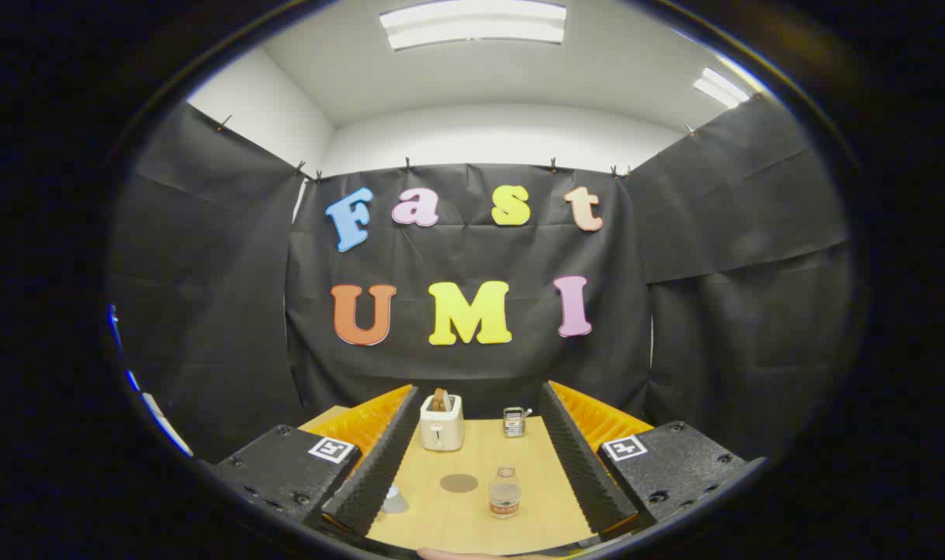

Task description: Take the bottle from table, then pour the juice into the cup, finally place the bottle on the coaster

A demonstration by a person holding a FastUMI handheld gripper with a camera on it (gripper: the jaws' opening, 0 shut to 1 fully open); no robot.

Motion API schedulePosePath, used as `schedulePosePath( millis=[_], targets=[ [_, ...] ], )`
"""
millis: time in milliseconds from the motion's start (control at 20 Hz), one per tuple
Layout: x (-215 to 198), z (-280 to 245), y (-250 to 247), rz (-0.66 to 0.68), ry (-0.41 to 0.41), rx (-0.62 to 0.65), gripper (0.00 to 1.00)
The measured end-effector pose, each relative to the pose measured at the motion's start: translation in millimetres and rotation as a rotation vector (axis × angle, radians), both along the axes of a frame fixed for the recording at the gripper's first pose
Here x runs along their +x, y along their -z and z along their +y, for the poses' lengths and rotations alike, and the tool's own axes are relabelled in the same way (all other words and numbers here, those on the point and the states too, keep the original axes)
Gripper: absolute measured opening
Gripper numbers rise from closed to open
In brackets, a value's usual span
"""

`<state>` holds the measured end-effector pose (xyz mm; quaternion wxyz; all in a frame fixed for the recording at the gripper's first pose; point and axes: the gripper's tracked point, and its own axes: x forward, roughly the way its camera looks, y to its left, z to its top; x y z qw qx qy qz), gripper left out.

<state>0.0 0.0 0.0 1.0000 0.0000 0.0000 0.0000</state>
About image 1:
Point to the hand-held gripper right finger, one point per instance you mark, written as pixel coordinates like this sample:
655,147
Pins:
577,459

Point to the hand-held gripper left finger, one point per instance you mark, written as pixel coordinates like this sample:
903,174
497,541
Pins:
379,467

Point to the white cup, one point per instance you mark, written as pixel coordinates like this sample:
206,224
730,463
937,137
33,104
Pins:
393,502

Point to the round brown coaster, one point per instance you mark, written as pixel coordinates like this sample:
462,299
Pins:
459,483

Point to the clear plastic juice bottle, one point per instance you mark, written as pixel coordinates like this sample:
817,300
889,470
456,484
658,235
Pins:
505,498

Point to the cream toaster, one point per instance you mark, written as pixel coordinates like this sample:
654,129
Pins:
441,432

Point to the brown bread slice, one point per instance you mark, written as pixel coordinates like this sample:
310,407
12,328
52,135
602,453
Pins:
440,400

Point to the wooden table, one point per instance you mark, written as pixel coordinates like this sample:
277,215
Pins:
456,525

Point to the small ceiling light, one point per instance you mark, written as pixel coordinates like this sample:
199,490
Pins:
721,87

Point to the large ceiling light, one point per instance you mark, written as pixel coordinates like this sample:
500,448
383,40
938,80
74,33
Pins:
472,23

